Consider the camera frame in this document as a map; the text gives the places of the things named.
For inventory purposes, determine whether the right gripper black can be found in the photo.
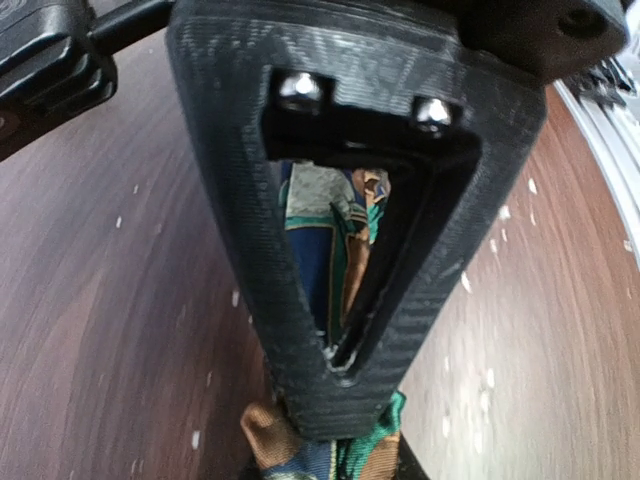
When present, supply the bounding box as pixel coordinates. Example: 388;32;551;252
439;0;630;83

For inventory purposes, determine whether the aluminium front rail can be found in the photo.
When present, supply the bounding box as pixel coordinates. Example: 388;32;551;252
554;57;639;255

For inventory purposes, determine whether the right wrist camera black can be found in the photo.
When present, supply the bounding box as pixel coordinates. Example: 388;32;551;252
1;1;174;159

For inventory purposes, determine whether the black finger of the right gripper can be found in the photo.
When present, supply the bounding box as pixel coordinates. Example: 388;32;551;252
167;1;545;440

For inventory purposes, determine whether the brown green patterned tie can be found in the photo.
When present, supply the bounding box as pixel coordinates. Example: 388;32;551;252
234;160;405;479

